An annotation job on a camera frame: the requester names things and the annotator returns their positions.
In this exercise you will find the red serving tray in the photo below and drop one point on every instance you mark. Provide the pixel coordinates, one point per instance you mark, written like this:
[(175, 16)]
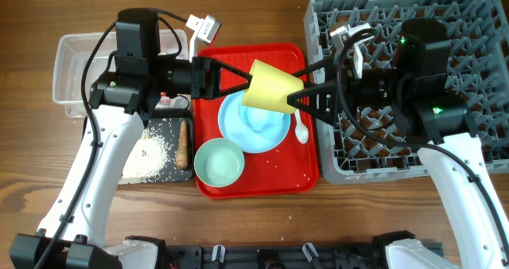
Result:
[(290, 167)]

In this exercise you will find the black plastic tray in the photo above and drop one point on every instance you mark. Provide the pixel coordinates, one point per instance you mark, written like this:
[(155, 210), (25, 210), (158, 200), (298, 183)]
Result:
[(118, 134)]

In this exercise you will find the white plastic spoon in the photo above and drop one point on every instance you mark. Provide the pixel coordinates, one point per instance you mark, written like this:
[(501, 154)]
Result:
[(301, 130)]

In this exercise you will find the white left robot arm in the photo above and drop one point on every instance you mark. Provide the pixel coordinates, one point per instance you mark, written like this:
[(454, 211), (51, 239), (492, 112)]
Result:
[(118, 105)]

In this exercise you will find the red snack wrapper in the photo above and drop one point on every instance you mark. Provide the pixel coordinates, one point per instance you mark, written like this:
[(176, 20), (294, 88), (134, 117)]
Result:
[(176, 102)]

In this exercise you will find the cooked white rice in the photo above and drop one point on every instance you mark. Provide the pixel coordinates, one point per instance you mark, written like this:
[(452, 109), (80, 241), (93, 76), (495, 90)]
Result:
[(152, 159)]

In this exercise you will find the grey dishwasher rack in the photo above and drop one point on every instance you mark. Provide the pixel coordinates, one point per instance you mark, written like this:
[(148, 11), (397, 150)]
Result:
[(477, 68)]

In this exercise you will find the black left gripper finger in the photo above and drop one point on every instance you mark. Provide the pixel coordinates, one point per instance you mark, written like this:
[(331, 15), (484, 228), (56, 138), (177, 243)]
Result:
[(230, 68), (231, 90)]

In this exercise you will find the green rice bowl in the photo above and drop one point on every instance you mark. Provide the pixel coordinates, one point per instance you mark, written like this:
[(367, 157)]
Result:
[(219, 162)]

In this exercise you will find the yellow plastic cup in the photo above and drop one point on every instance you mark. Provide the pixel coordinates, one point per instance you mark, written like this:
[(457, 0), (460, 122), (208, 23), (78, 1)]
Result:
[(270, 87)]

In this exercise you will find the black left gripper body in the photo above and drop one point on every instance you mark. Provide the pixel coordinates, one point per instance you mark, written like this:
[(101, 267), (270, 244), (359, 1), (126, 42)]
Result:
[(177, 76)]

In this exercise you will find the light blue plate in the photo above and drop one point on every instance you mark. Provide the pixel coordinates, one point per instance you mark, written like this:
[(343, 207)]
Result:
[(232, 128)]

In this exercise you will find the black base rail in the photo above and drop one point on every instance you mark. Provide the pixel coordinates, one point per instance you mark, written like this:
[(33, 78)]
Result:
[(356, 255)]

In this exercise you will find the brown bread stick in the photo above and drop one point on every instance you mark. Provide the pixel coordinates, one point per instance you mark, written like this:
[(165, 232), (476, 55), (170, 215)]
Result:
[(181, 159)]

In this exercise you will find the clear plastic storage bin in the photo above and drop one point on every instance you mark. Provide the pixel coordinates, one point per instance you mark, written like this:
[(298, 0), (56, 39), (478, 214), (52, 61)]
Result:
[(73, 53)]

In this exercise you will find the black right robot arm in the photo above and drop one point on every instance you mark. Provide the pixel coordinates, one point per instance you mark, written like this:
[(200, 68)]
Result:
[(437, 123)]

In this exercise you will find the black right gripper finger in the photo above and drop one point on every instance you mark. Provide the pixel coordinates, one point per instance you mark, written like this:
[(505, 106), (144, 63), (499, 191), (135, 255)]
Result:
[(323, 64), (318, 100)]

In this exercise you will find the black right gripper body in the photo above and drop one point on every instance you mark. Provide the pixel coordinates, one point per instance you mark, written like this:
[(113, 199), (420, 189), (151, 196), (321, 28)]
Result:
[(377, 88)]

